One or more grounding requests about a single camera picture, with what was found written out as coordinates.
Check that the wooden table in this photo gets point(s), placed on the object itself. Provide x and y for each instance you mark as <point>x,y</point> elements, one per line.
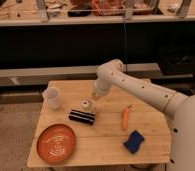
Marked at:
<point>102,142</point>

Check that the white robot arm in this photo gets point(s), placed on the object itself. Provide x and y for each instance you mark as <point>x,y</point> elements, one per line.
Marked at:
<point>170,102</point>

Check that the orange carrot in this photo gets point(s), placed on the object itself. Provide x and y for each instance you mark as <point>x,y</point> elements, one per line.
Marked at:
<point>125,116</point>

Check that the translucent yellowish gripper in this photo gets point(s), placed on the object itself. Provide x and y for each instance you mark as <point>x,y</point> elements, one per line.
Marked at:
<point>95,97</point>

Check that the blue sponge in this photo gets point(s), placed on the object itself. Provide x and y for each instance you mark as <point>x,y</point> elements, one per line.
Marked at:
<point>134,141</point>

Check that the long background shelf bench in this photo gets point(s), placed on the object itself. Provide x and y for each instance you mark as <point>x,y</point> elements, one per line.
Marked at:
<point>39,76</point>

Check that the orange round plate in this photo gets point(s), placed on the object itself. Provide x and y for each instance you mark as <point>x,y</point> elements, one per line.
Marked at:
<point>56,143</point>

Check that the white plastic cup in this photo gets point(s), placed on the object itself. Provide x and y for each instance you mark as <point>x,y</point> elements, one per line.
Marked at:
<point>52,96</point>

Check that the black striped block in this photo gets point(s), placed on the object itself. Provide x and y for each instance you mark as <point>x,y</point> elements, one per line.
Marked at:
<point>83,117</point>

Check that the white plastic bottle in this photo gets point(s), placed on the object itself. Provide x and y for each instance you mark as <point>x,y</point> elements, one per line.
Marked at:
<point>88,105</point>

